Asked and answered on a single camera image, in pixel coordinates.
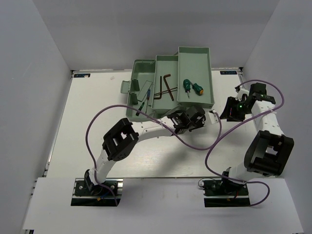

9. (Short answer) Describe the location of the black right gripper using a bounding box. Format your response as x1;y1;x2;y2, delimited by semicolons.
219;96;253;122

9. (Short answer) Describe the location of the green orange stubby screwdriver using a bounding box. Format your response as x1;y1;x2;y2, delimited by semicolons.
191;83;204;96

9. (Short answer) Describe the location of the green plastic toolbox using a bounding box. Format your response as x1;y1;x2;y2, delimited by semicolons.
120;46;215;118

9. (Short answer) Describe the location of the long thin brown hex key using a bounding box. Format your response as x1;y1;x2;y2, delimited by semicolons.
154;76;162;100

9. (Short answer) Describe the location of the large brown hex key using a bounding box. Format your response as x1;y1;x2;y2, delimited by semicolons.
163;74;174;101

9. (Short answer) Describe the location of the blue red precision screwdriver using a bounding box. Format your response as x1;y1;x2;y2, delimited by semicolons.
145;88;151;113

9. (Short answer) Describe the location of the black green precision screwdriver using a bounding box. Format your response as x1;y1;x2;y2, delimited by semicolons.
136;102;145;116

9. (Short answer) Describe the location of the small brown hex key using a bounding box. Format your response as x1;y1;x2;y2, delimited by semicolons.
154;87;177;96

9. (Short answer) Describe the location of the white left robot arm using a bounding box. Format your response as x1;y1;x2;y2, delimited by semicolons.
84;106;206;195

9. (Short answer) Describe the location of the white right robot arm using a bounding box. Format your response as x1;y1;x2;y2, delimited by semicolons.
220;82;294;195

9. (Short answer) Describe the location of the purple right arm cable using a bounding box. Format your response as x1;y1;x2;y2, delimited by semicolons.
205;79;285;207

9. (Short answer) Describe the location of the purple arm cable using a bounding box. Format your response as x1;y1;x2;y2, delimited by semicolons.
205;79;285;207
86;104;222;205

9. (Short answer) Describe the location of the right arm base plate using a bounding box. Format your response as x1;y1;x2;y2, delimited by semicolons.
197;177;251;208

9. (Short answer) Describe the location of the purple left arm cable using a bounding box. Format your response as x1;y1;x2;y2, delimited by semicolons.
86;104;222;205

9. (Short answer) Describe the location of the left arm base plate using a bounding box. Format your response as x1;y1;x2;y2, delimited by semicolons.
71;178;123;207

